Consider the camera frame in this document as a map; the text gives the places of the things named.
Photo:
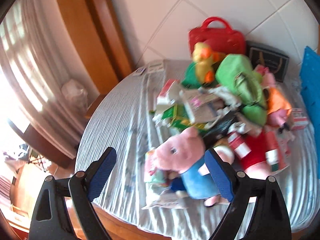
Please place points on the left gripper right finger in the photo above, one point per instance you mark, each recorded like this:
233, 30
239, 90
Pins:
270, 219

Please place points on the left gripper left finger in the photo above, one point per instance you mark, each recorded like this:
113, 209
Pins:
50, 218

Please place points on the pink tissue pack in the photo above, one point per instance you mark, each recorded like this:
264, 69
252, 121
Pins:
298, 118

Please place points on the pink pig blue body plush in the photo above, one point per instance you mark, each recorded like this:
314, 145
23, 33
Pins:
184, 154

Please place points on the orange plush toy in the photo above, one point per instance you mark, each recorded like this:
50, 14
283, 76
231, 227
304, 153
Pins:
278, 108

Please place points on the striped light blue tablecloth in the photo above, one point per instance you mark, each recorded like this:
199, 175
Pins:
122, 121

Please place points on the green plush toy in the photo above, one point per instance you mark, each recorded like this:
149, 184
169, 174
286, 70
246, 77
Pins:
236, 73

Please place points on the blue plastic storage crate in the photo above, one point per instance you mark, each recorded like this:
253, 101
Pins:
310, 78

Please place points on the black gift box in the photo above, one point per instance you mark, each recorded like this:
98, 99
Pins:
274, 59

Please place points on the yellow duck plush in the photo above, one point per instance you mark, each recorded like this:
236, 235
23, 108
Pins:
204, 58

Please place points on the red toy suitcase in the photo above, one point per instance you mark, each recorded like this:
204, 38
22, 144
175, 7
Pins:
219, 35

